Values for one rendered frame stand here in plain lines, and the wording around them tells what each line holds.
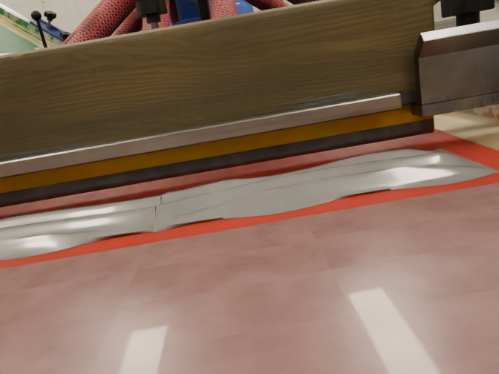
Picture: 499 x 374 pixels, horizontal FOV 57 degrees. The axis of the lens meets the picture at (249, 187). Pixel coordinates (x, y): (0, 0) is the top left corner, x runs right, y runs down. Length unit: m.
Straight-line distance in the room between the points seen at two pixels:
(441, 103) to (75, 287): 0.24
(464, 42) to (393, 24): 0.04
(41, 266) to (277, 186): 0.13
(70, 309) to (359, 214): 0.13
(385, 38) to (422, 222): 0.16
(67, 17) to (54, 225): 4.45
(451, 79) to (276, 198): 0.15
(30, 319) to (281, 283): 0.09
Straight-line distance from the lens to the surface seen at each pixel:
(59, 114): 0.33
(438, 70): 0.33
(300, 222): 0.21
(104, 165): 0.34
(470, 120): 0.42
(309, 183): 0.25
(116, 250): 0.23
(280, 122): 0.30
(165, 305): 0.17
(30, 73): 0.33
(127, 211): 0.26
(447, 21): 0.61
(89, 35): 1.00
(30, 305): 0.20
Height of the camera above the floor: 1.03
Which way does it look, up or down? 15 degrees down
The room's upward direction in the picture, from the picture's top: 10 degrees counter-clockwise
